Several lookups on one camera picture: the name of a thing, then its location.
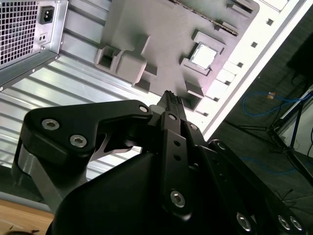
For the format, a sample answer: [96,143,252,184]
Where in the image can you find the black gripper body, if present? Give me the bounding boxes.
[47,151,233,235]

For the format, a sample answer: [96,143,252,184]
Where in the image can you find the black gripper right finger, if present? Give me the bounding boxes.
[173,93,309,235]

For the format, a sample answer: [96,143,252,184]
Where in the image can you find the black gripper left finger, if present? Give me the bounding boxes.
[23,90,194,221]

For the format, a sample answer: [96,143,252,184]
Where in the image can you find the silver CPU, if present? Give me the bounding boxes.
[190,42,218,71]

